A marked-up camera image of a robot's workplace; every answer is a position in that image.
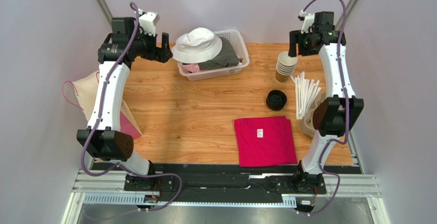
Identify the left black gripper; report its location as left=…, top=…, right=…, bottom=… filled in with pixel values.
left=130, top=27, right=173, bottom=63

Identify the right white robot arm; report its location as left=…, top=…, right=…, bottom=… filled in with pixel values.
left=288, top=10, right=364, bottom=186

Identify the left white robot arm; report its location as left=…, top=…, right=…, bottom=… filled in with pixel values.
left=76, top=11, right=172, bottom=177

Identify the stack of paper cups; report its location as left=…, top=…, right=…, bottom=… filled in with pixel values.
left=275, top=51, right=298, bottom=83

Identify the pink cloth in basket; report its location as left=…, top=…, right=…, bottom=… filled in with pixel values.
left=181, top=64, right=200, bottom=73

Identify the white bucket hat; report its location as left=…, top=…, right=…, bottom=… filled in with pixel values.
left=171, top=27, right=223, bottom=64

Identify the bundle of white straws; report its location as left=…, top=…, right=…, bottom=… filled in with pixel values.
left=290, top=72, right=321, bottom=120

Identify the stack of black lids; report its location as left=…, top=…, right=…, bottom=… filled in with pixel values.
left=266, top=90, right=287, bottom=111

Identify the white plastic basket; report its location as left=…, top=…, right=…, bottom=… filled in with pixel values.
left=177, top=29, right=250, bottom=81

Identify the olive green folded garment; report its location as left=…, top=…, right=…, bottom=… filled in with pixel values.
left=198, top=37, right=240, bottom=71

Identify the cardboard cup carrier tray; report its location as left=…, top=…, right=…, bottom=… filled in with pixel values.
left=300, top=92, right=326, bottom=138

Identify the pink and cream paper bag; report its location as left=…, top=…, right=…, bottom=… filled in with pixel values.
left=62, top=70, right=143, bottom=139

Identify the folded red t-shirt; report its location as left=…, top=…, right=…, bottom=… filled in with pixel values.
left=234, top=116, right=297, bottom=168

